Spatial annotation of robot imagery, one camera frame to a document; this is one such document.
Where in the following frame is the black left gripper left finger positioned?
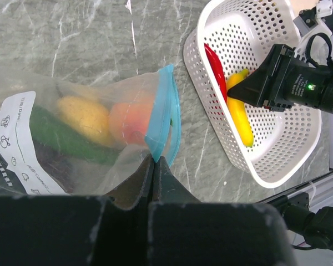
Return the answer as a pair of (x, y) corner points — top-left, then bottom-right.
(0, 156), (155, 265)

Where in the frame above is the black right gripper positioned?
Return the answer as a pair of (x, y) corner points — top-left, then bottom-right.
(227, 44), (333, 114)

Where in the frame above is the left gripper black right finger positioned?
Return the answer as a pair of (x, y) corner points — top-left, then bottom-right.
(147, 157), (297, 265)

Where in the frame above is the yellow banana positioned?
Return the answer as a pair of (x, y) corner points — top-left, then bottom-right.
(226, 69), (254, 147)

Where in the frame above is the white perforated plastic basket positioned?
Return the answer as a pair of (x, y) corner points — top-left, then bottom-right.
(184, 1), (322, 188)

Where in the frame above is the red grape bunch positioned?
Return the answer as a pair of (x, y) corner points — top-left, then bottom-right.
(33, 140), (75, 193)

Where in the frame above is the clear zip top bag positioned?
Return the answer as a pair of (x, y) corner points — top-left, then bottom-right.
(0, 65), (181, 196)

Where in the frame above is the green vegetable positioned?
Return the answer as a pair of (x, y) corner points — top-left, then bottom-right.
(29, 105), (119, 165)

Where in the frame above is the yellow pear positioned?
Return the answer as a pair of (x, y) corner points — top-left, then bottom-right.
(57, 96), (115, 147)

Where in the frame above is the orange peach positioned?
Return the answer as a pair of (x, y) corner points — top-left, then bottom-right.
(109, 96), (154, 146)

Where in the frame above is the red chili pepper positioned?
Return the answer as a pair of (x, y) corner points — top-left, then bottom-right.
(204, 43), (227, 102)

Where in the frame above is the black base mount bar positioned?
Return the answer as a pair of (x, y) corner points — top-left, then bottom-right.
(259, 168), (333, 254)

